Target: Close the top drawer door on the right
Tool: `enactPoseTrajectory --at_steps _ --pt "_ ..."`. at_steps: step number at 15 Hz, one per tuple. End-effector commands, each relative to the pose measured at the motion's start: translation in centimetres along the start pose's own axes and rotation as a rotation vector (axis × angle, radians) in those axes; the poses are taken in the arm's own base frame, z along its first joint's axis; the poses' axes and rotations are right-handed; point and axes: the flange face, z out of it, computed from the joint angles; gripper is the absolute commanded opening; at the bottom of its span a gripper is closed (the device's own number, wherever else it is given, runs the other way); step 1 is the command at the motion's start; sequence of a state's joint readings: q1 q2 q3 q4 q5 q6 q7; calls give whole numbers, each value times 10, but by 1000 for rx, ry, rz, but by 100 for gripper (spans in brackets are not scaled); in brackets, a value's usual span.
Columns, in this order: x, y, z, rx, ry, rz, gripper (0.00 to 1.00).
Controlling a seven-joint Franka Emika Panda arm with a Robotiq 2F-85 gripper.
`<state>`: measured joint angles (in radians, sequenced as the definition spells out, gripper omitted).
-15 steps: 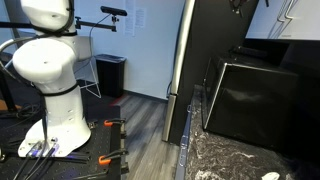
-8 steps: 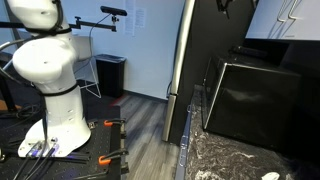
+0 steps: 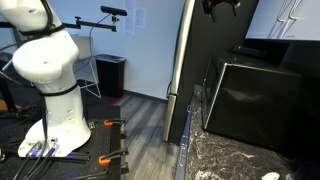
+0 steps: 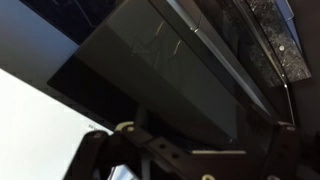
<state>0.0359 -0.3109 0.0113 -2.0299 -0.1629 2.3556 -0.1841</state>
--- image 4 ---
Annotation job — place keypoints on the black microwave with silver trim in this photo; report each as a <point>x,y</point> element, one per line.
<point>166,76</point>

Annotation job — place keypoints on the small white object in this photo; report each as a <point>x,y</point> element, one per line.
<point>281,47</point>

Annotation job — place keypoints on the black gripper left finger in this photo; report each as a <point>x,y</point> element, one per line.
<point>91,153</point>

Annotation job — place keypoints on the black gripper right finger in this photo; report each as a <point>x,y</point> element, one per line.
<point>283,153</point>

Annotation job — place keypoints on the white cabinet door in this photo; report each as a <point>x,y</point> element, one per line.
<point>33,133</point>

